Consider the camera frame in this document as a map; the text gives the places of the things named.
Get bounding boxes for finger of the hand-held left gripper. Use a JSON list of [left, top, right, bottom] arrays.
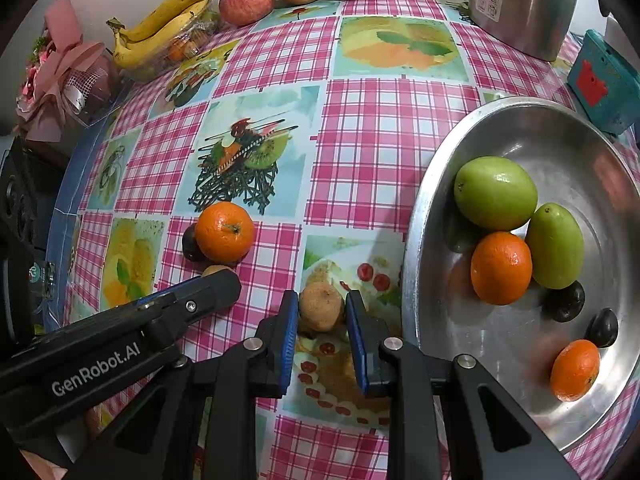
[[131, 287, 179, 310], [145, 270, 243, 348]]

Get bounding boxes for green labelled package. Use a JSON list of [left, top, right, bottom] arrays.
[[30, 259, 57, 307]]

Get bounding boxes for teal box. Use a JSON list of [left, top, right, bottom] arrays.
[[566, 29, 640, 136]]

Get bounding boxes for pink chequered tablecloth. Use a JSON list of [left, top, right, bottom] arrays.
[[45, 0, 640, 480]]

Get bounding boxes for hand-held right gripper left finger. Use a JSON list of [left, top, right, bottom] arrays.
[[65, 289, 300, 480]]

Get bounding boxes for small tangerine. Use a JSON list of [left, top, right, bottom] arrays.
[[550, 339, 601, 403]]

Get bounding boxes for black device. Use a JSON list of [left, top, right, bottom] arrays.
[[0, 135, 40, 347]]

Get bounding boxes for round green jujube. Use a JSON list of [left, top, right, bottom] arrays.
[[453, 156, 539, 231]]

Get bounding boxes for tangerine with dry stem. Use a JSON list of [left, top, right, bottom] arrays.
[[470, 231, 534, 306]]

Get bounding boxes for pink flower bouquet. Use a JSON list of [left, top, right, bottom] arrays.
[[14, 0, 119, 147]]

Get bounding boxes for clear plastic container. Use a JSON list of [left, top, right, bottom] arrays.
[[117, 9, 222, 82]]

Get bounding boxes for dark purple plum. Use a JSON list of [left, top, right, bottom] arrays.
[[584, 308, 620, 349], [542, 280, 586, 324], [182, 224, 207, 262]]

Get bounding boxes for oval green jujube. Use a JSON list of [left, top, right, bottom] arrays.
[[525, 203, 585, 290]]

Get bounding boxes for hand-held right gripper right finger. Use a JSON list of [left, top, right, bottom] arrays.
[[345, 289, 581, 480]]

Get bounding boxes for person's left hand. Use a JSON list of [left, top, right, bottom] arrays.
[[20, 451, 68, 480]]

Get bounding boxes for tangerine with green stem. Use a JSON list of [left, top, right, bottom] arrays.
[[194, 201, 255, 265]]

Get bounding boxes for round metal bowl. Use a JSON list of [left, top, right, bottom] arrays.
[[401, 97, 640, 454]]

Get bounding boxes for stainless steel thermos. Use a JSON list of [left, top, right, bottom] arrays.
[[470, 0, 582, 62]]

